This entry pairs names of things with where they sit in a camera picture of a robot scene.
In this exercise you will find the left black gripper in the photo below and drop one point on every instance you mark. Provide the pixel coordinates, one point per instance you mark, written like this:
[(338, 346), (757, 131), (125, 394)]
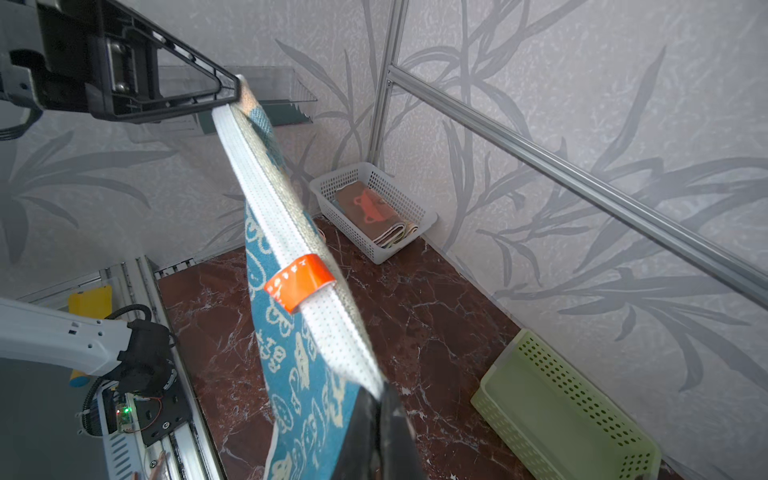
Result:
[(101, 58)]

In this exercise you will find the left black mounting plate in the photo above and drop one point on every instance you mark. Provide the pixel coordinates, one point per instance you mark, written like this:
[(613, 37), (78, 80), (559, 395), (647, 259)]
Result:
[(156, 415)]

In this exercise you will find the orange rabbit pattern towel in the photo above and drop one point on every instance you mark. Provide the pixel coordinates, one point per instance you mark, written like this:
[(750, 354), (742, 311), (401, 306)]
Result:
[(400, 232)]

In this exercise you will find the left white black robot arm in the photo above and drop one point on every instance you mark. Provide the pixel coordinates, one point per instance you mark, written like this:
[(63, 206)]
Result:
[(105, 59)]

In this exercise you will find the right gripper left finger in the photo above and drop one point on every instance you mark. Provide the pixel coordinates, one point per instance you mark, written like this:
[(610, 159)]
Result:
[(359, 457)]

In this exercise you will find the teal rabbit pattern towel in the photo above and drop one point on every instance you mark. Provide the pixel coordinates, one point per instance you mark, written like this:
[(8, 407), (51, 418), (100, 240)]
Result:
[(314, 352)]

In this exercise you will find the white perforated plastic basket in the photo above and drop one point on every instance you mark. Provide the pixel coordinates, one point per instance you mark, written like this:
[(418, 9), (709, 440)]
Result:
[(408, 207)]

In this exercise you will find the red orange towel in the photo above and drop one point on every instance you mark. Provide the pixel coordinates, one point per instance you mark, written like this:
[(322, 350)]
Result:
[(368, 211)]

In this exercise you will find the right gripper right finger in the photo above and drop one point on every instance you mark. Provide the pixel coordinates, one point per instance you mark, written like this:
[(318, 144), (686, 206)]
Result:
[(400, 459)]

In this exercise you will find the green plastic basket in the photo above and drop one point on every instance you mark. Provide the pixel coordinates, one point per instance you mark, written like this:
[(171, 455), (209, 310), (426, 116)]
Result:
[(556, 422)]

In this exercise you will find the green circuit board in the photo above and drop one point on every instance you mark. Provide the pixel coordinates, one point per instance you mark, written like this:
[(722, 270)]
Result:
[(124, 418)]

